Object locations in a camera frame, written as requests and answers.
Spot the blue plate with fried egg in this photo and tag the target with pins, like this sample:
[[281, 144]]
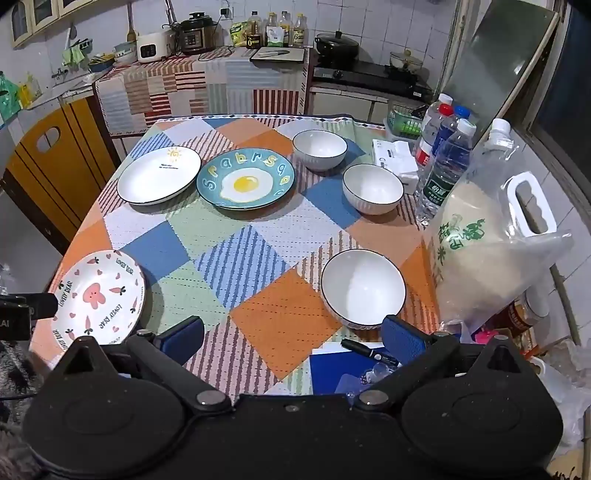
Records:
[[217, 184]]

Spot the brown jar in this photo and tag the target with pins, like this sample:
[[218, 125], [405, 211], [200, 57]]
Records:
[[521, 318]]

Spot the white rice cooker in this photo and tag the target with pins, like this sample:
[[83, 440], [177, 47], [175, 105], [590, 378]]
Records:
[[152, 48]]

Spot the stack of counter bowls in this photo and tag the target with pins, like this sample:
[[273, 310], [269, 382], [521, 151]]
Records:
[[124, 53]]

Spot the black pressure cooker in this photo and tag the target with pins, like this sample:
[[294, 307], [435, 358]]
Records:
[[196, 39]]

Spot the water bottle with red cap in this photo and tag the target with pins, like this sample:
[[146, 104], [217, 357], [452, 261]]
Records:
[[422, 156]]

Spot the clear plastic bag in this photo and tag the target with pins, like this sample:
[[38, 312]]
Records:
[[568, 392]]

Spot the cream base cabinet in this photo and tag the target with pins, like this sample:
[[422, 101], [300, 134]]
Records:
[[341, 104]]

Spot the grey fuzzy cloth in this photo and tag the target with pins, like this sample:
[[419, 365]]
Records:
[[11, 364]]

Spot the cream wall cabinets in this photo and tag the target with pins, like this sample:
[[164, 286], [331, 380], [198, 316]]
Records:
[[41, 14]]

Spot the green plastic bag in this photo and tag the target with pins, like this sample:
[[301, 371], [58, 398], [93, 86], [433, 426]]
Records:
[[9, 99]]

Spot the metal sheet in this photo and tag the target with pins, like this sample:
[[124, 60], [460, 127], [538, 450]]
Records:
[[503, 60]]

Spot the water bottle with blue cap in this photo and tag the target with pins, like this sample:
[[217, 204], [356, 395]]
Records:
[[447, 131]]

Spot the yellow wooden chair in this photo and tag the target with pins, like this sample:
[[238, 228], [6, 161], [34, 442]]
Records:
[[37, 175]]

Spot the water bottle with green label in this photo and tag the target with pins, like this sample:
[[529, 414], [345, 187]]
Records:
[[438, 184]]

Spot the black gas stove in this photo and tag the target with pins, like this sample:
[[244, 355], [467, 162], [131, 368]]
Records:
[[369, 74]]

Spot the blue paper folder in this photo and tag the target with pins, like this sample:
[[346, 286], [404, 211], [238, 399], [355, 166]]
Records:
[[328, 374]]

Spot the black marker pen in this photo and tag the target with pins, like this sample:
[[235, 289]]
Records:
[[364, 349]]

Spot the striped counter cloth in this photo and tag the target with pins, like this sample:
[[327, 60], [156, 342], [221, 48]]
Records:
[[184, 87]]

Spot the grey cutting board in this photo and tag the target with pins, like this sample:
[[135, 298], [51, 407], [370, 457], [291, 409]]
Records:
[[295, 55]]

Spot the white tissue pack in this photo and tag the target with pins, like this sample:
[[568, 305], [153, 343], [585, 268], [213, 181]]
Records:
[[392, 159]]

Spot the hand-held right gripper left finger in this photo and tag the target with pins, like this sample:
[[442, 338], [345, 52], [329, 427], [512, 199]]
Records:
[[184, 334]]

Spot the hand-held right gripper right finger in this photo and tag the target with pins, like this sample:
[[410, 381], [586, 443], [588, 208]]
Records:
[[399, 339]]

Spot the white plate with sun print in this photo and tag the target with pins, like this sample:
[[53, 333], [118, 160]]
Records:
[[157, 180]]

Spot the kitchen knife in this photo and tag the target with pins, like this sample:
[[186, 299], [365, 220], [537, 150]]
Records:
[[277, 52]]

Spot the green hanging cloth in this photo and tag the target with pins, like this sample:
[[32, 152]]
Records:
[[75, 55]]

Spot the clear bag of rice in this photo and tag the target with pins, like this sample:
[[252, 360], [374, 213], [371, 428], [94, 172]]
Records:
[[480, 258]]

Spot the white bowl with dark rim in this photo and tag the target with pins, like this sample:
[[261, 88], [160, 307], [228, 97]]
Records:
[[373, 187], [318, 145], [362, 286]]

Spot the clear water bottle white cap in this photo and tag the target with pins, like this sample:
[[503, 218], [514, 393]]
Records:
[[431, 120]]

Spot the white plate with pink bear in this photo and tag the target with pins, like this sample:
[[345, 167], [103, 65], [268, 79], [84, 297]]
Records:
[[92, 295]]

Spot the wooden spatula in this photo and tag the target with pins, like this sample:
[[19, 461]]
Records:
[[132, 32]]

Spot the blue basin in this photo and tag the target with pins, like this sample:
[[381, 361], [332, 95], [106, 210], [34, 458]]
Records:
[[101, 63]]

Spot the green plastic basket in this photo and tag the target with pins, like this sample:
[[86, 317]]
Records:
[[401, 127]]

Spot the black wok with lid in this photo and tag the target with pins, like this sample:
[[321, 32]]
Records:
[[337, 46]]

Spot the yellow-green food packet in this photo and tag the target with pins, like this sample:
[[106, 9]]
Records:
[[239, 34]]

